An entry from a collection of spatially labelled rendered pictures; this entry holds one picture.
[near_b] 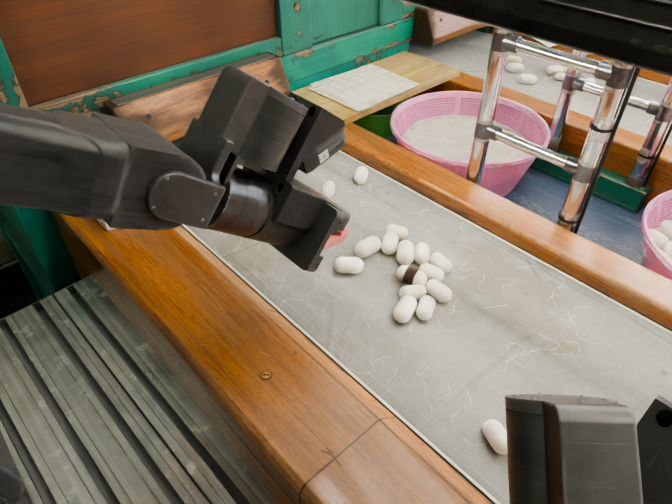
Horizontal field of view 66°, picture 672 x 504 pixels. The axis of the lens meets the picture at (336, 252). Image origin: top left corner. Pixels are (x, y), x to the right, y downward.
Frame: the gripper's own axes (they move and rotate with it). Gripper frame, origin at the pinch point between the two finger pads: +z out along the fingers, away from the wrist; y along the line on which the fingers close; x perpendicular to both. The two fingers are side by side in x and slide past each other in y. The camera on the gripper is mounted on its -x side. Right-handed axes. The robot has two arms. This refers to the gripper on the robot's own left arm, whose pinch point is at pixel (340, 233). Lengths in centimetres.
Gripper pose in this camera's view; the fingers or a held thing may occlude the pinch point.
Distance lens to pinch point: 58.0
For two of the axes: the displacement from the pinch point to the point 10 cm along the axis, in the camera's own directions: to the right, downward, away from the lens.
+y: -6.7, -4.8, 5.6
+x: -4.7, 8.6, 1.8
